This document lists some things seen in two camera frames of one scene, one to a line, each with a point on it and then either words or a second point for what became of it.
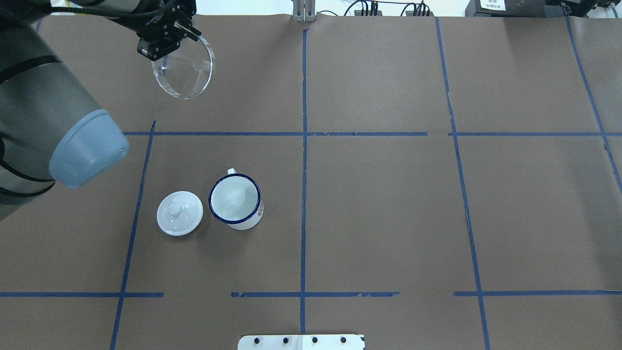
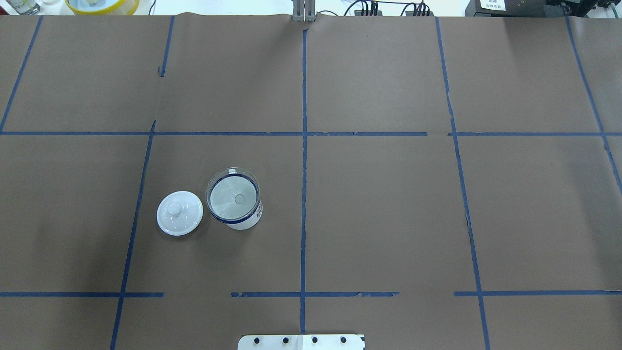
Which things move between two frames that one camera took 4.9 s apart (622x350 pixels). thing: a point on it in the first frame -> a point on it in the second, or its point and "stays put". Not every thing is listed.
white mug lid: [179, 213] stays put
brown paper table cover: [432, 183] stays put
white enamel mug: [235, 199] stays put
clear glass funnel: [185, 72] -> [233, 195]
